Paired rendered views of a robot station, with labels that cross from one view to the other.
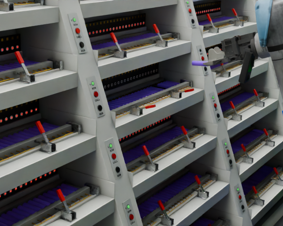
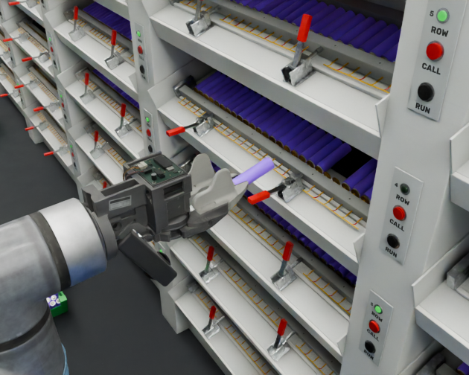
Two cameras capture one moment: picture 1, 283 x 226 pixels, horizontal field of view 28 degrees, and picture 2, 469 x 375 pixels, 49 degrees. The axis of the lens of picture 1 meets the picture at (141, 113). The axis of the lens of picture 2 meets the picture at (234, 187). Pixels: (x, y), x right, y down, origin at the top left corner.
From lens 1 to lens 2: 2.41 m
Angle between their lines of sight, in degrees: 103
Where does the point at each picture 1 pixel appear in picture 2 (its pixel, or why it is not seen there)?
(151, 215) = (219, 251)
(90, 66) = (141, 10)
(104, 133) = (145, 101)
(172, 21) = not seen: hidden behind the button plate
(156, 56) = (253, 80)
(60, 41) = not seen: outside the picture
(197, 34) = (429, 146)
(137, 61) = (212, 58)
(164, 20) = not seen: hidden behind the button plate
